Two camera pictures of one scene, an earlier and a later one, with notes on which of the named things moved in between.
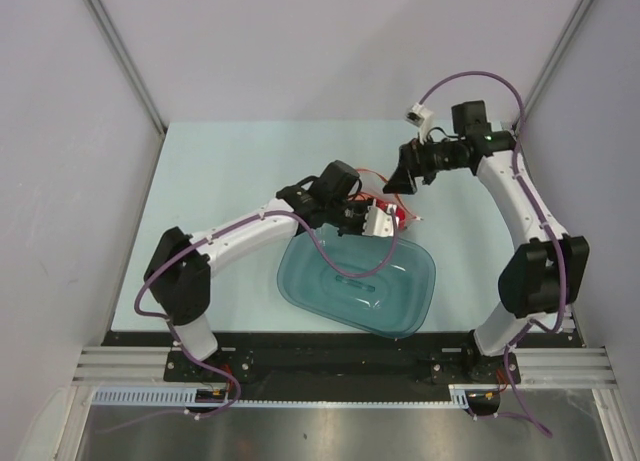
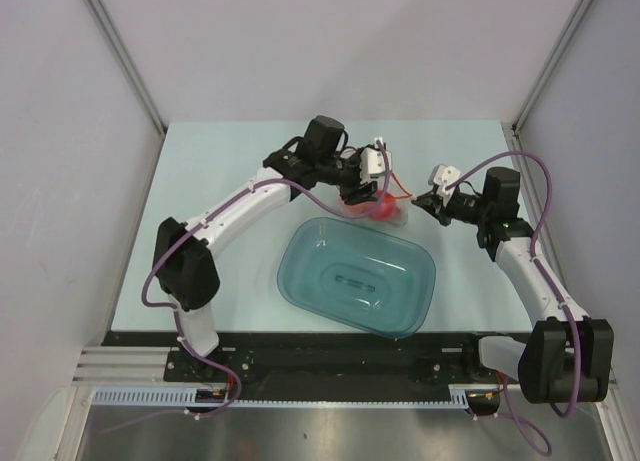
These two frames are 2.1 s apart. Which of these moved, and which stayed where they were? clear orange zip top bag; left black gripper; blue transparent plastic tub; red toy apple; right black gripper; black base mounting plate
Moved: right black gripper; clear orange zip top bag; red toy apple; left black gripper
Stayed: blue transparent plastic tub; black base mounting plate
